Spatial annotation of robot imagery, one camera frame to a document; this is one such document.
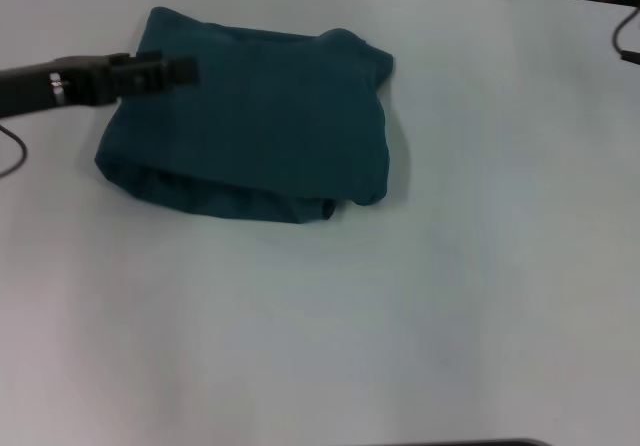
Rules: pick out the teal FREE! print t-shirt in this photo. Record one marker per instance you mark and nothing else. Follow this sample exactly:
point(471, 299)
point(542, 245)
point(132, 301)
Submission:
point(250, 131)

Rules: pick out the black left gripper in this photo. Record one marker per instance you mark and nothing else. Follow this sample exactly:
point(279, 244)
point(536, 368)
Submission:
point(50, 88)

